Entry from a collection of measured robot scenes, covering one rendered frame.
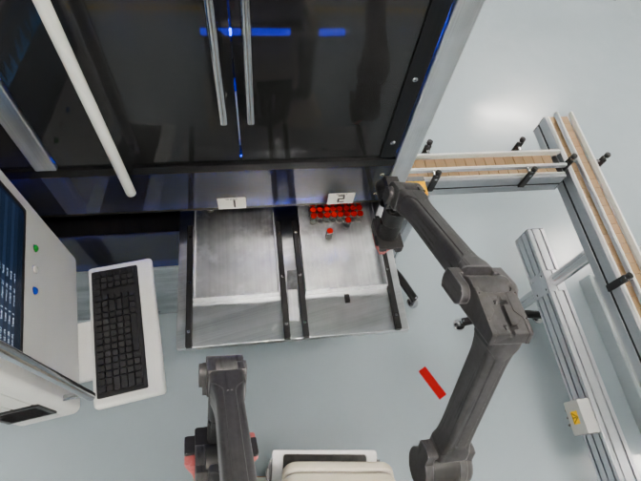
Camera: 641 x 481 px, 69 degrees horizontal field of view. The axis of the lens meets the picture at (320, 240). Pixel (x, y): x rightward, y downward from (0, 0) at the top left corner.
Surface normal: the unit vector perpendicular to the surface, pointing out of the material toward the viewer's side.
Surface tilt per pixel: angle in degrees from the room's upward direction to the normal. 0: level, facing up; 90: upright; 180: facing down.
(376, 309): 0
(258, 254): 0
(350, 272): 0
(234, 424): 41
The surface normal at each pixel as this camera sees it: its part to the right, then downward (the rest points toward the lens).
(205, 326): 0.10, -0.47
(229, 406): 0.11, -0.93
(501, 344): 0.21, 0.51
